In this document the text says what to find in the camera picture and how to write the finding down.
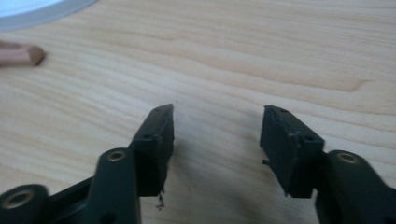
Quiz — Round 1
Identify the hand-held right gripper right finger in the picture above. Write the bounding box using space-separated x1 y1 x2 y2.
260 105 396 224

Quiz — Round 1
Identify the white plate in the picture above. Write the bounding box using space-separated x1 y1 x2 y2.
0 0 98 32

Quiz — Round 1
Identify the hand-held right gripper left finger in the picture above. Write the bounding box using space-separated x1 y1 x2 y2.
85 103 175 224

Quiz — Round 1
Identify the wooden handle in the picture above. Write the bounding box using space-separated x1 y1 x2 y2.
0 40 46 68

